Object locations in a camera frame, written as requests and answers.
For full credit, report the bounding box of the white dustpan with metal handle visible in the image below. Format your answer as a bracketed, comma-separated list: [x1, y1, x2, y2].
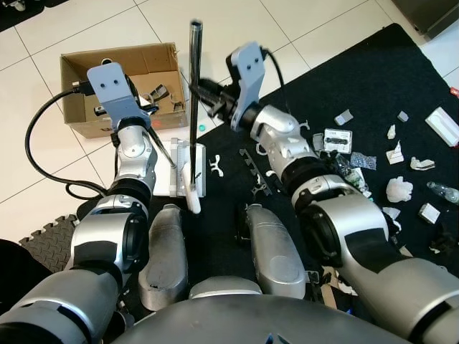
[147, 118, 207, 198]

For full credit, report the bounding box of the metal-handled broom with white head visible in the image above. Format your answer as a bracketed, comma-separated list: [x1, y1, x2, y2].
[181, 20, 204, 214]

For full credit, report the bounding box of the large black floor mat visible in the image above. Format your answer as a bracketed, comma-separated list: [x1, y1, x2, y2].
[0, 0, 69, 29]

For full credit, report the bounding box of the brown cardboard box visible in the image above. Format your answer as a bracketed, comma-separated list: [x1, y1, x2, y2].
[60, 43, 189, 138]

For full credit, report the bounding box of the white card with black part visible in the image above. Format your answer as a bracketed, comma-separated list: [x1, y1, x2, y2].
[324, 129, 352, 153]

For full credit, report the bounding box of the long white box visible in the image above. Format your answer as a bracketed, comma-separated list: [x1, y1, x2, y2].
[425, 107, 459, 148]

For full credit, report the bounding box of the crinkled silver wrapper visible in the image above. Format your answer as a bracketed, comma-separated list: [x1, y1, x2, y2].
[349, 152, 377, 171]

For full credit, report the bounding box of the silver right robot leg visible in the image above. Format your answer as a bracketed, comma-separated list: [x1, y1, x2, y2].
[244, 204, 306, 300]

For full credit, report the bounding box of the silver robot leg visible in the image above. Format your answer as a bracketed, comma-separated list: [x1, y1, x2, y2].
[244, 204, 306, 300]
[138, 204, 189, 312]

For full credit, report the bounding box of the silver left robot leg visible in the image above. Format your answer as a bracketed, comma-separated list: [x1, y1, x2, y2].
[138, 204, 189, 312]

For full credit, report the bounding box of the grey foam puzzle mat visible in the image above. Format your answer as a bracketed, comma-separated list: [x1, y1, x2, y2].
[18, 214, 80, 273]

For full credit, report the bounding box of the clear plastic bottle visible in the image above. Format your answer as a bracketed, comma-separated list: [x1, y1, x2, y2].
[428, 181, 459, 204]

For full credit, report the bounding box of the folded white paper scrap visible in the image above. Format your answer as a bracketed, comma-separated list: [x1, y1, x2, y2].
[385, 141, 404, 166]

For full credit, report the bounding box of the dark grey cabinet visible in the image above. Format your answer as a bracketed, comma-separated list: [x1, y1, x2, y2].
[391, 0, 459, 40]

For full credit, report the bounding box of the curved white plastic piece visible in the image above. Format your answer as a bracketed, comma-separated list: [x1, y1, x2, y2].
[409, 158, 436, 171]

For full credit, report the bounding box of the crumpled white tissue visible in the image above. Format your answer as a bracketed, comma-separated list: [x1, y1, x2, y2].
[386, 177, 415, 203]

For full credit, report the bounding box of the small white box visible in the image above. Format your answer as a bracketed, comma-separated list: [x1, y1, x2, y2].
[418, 203, 440, 224]

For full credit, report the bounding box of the black-clad person leg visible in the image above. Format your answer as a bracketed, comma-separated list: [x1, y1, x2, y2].
[0, 240, 44, 309]

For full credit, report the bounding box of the grey robot torso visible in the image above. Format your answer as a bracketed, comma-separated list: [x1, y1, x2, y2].
[108, 276, 431, 344]

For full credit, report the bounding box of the black metal bracket scrap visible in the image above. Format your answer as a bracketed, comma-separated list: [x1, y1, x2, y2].
[154, 82, 189, 115]

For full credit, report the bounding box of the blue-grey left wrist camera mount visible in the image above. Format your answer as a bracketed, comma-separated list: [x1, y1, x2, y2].
[86, 62, 151, 130]

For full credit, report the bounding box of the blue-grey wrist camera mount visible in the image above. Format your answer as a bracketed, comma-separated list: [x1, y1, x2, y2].
[86, 62, 151, 130]
[228, 42, 268, 130]

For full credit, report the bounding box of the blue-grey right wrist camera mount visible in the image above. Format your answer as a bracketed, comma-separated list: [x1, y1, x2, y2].
[228, 42, 268, 130]

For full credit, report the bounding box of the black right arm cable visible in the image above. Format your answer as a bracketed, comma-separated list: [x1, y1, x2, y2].
[260, 47, 288, 108]

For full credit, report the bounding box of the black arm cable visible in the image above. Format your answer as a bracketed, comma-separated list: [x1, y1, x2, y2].
[260, 47, 288, 108]
[25, 85, 108, 200]

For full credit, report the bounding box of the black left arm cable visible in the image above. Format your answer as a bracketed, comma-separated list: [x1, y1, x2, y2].
[25, 85, 108, 200]

